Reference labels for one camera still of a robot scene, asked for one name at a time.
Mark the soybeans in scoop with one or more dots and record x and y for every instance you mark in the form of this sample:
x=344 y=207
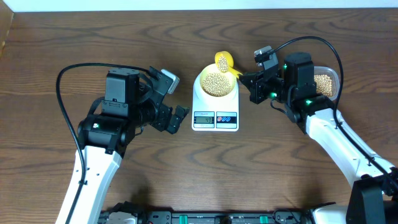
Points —
x=222 y=64

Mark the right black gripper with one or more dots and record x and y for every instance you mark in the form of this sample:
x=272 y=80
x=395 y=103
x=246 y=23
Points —
x=255 y=87

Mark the soybeans in container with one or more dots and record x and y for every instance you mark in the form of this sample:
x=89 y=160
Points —
x=324 y=85

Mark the soybeans in bowl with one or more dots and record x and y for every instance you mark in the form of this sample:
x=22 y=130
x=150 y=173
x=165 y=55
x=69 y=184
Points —
x=216 y=84

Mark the yellow measuring scoop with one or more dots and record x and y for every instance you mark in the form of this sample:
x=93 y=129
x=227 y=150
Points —
x=230 y=63

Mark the clear plastic container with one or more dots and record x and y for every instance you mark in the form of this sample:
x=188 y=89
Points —
x=333 y=75

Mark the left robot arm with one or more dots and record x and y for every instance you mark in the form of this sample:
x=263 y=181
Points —
x=133 y=99

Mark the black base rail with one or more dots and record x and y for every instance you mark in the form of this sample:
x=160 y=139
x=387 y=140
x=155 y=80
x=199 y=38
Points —
x=166 y=217

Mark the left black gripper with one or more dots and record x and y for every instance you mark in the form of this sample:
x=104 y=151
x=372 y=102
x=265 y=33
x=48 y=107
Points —
x=160 y=122

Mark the pale yellow bowl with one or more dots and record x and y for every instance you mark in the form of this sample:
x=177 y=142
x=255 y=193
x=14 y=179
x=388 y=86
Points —
x=213 y=69

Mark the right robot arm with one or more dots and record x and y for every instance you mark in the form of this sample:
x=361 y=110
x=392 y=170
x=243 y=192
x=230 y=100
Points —
x=373 y=179

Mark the white digital kitchen scale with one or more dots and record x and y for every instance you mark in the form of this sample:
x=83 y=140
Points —
x=211 y=113

